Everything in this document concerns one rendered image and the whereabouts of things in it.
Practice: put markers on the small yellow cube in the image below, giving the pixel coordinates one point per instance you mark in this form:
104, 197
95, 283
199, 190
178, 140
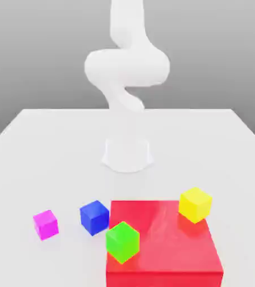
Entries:
195, 205

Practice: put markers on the small magenta cube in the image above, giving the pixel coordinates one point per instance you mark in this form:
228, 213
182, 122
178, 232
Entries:
45, 225

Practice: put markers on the large red box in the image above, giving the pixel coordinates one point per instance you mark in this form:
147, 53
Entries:
172, 246

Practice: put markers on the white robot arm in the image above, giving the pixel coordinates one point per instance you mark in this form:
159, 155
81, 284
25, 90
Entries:
127, 67

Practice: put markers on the small green cube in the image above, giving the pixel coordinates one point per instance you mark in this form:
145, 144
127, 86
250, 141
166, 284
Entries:
122, 242

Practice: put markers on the small blue cube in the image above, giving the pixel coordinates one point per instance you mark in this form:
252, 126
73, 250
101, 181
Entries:
94, 217

